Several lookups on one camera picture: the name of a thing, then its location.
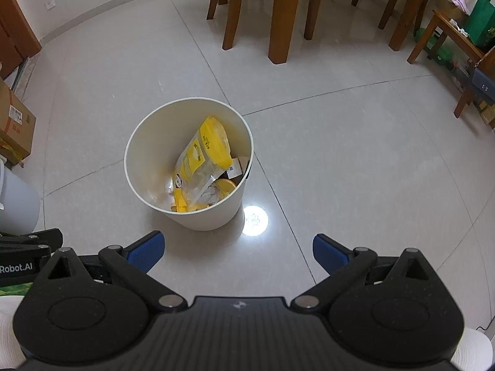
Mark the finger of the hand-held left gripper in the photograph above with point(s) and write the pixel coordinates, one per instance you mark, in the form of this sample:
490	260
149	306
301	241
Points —
38	237

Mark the white round waste bin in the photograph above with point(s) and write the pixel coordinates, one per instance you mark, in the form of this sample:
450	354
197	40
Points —
151	162

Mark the grey storage box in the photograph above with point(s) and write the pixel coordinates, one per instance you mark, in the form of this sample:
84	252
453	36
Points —
483	83

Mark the white wall outlet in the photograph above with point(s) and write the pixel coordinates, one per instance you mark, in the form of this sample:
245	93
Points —
50	4

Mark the yellow paper cup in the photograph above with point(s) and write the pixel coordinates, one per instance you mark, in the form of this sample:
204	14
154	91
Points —
226	187

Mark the green shopping bag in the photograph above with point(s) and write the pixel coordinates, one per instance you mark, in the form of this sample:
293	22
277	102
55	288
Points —
481	19

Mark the low wooden bench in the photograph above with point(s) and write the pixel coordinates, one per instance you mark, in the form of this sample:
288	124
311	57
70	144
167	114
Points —
444	21

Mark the small tan carton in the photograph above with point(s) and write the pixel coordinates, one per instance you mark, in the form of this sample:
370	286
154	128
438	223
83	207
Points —
239	166

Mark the white cylindrical appliance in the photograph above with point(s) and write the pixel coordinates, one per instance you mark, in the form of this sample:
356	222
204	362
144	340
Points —
17	205

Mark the green printed bag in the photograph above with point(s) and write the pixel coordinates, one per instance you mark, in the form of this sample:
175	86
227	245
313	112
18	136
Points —
15	289

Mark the yellow snack bag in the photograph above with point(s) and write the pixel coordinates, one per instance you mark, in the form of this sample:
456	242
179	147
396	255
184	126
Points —
209	139

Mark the wooden door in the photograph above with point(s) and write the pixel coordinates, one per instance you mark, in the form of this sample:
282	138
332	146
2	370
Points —
15	34

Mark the wooden table legs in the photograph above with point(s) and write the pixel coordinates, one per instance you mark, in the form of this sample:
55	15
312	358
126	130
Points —
288	19

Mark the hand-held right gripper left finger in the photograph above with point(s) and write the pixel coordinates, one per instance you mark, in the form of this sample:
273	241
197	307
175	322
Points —
145	251

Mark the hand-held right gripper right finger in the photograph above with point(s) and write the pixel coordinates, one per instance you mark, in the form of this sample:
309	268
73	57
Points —
328	253

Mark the brown cardboard box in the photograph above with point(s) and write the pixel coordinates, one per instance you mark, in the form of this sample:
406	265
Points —
15	123

